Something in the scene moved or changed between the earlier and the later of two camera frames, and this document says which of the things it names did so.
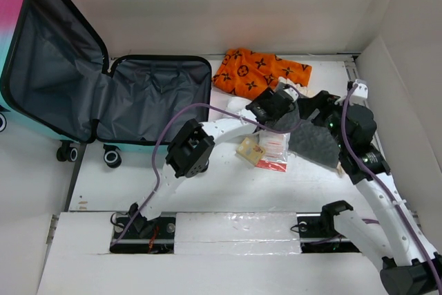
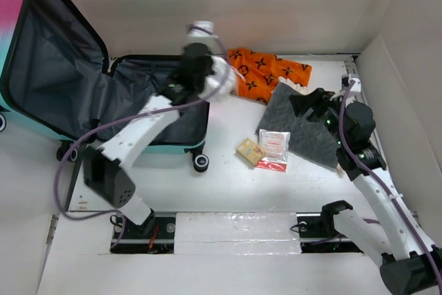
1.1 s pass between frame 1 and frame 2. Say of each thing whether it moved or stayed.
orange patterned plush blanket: stayed
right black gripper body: stayed
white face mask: moved
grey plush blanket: stayed
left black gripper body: moved
